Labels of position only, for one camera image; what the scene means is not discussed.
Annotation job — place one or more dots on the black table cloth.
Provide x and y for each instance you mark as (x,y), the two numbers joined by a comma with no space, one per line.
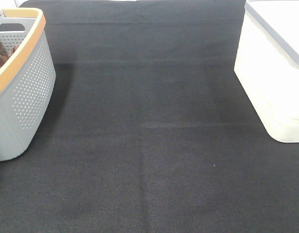
(148,129)

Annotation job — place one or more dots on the white storage box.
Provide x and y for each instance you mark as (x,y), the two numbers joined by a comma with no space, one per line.
(267,65)

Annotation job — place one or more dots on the grey perforated laundry basket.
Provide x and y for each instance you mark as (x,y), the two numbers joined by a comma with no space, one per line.
(26,79)

